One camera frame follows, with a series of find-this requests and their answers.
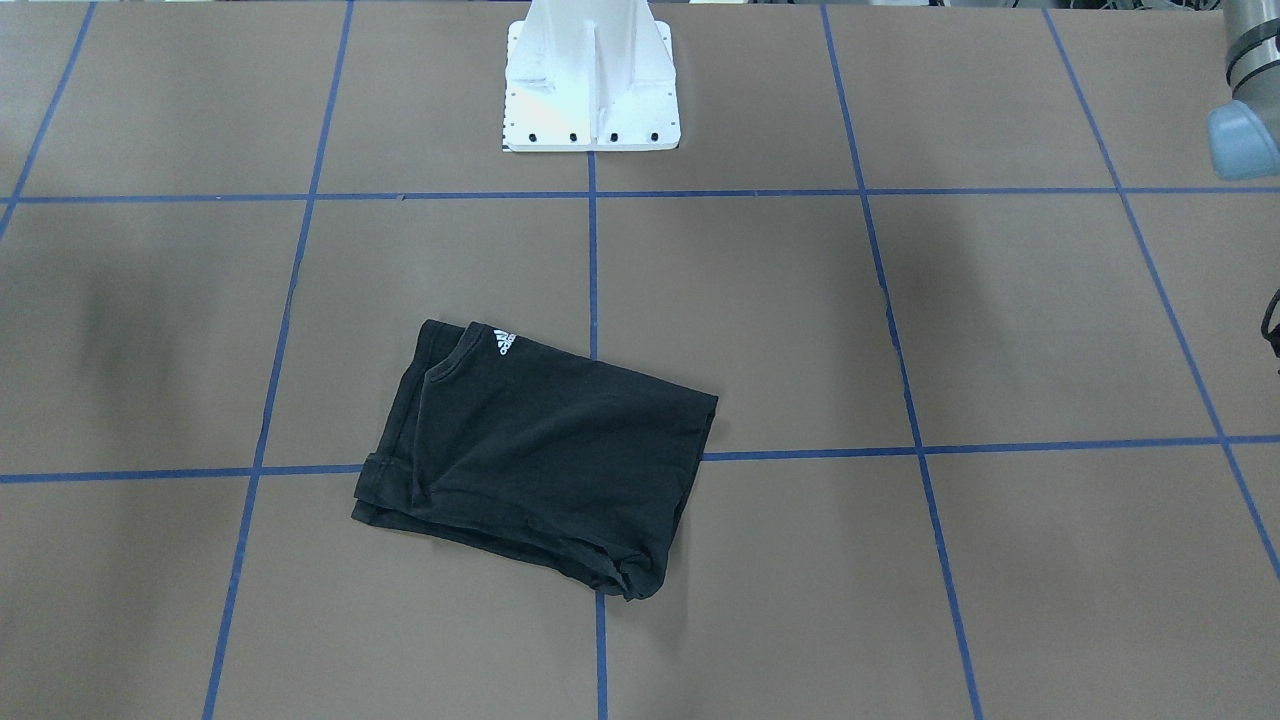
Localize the black t-shirt with logo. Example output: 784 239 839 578
352 319 718 601

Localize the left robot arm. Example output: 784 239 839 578
1206 1 1279 181

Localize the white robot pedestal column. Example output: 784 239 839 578
502 1 682 152

